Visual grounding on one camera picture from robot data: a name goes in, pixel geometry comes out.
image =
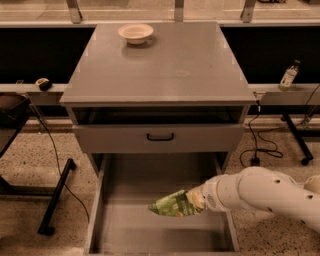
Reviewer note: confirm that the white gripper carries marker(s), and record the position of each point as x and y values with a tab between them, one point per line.
210	197

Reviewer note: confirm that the green jalapeno chip bag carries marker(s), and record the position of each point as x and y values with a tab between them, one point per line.
174	205

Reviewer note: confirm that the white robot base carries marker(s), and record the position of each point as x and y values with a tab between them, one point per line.
313	184

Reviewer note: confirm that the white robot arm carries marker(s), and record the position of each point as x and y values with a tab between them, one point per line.
260	189

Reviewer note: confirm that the open grey bottom drawer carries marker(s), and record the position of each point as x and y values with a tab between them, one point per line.
122	225

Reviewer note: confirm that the grey drawer cabinet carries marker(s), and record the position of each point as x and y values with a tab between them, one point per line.
185	73

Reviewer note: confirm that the black rolling stand leg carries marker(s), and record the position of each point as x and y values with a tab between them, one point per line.
307	154

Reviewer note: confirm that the clear plastic bottle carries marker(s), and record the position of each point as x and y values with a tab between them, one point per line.
289	76

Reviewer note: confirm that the white ceramic bowl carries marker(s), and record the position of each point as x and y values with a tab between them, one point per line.
136	34

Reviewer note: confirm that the yellow black tape measure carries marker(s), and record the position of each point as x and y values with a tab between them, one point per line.
44	84

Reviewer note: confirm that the dark bin on side table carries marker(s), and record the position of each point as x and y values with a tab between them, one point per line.
14	110

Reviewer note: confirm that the grey drawer with black handle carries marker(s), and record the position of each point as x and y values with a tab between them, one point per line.
158	138

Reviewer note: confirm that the black side table frame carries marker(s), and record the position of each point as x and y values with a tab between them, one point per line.
35	158

